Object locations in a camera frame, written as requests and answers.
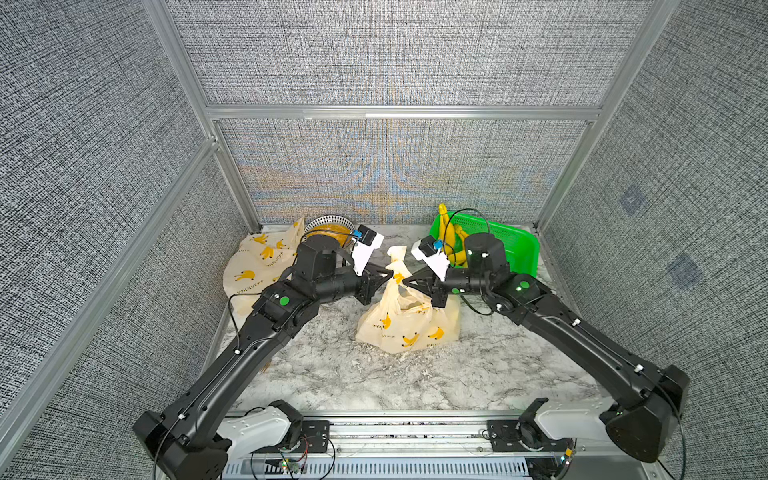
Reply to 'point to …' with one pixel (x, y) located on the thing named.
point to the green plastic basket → (522, 250)
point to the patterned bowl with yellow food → (331, 225)
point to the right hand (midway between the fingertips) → (407, 272)
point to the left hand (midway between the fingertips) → (397, 271)
